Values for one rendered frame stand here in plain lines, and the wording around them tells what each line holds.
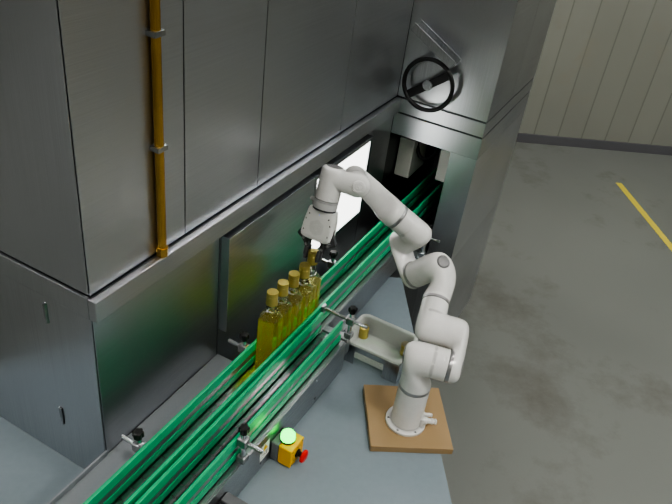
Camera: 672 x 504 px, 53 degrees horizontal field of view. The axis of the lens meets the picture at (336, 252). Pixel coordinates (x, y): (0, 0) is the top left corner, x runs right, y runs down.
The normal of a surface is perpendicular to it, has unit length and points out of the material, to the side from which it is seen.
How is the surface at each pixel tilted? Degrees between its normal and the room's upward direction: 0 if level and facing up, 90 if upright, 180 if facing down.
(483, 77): 90
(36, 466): 0
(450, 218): 90
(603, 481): 0
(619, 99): 90
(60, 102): 90
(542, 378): 0
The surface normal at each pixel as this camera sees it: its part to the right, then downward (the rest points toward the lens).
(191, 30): 0.87, 0.36
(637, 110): 0.05, 0.57
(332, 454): 0.11, -0.82
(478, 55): -0.48, 0.44
